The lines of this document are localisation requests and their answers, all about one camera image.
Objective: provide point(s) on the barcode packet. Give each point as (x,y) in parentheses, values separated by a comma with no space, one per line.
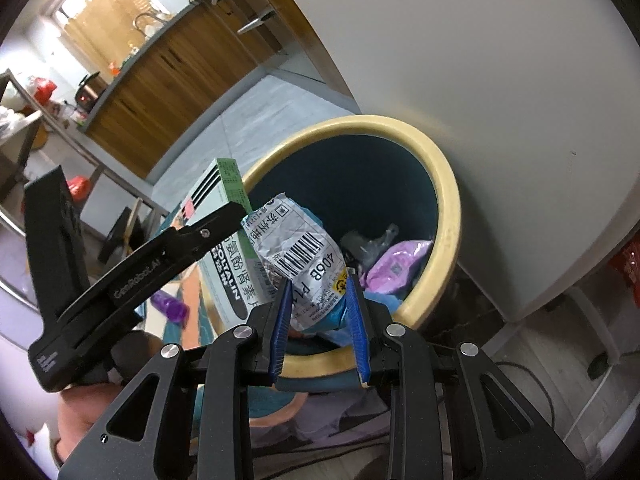
(305,255)

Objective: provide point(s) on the stainless steel oven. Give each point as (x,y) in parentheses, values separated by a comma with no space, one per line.
(270,15)

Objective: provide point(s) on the orange bottle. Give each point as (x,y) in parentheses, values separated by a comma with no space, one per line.
(114,69)

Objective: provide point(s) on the yellow rimmed teal bin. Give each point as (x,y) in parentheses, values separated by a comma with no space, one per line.
(370,175)

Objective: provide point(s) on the small red bag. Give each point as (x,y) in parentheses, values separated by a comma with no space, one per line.
(42,90)

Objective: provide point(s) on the purple packet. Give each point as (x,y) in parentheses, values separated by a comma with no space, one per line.
(395,265)

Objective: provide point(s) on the steel faucet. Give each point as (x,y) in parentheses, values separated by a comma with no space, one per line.
(147,20)

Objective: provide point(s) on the wooden kitchen cabinets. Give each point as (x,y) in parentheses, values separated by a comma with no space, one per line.
(165,85)

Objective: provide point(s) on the green and white medicine box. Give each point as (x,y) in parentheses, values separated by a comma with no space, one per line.
(225,280)

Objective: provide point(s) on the wooden board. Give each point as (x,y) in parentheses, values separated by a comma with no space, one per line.
(132,225)

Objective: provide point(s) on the lilac cloth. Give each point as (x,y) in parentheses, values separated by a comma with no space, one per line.
(325,420)

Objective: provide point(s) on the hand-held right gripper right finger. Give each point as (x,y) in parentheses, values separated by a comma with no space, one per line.
(357,330)

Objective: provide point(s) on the white cupboard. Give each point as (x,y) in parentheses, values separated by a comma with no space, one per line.
(475,85)

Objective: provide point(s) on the steel shelf rack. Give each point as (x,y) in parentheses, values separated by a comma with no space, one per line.
(75,142)

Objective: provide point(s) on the red printed bag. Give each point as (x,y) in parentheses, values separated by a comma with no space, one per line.
(625,275)

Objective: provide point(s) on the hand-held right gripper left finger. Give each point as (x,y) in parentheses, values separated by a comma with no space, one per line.
(280,330)

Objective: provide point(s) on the red plastic bag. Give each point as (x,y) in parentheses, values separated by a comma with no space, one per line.
(80,187)

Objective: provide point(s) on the black box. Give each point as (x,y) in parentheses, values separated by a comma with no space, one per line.
(115,235)

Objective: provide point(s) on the person's left hand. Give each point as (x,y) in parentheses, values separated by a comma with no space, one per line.
(80,420)

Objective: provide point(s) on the teal printed mat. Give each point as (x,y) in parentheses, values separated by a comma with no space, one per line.
(270,402)

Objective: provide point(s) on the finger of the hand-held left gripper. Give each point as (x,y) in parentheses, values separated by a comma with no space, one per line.
(220,225)

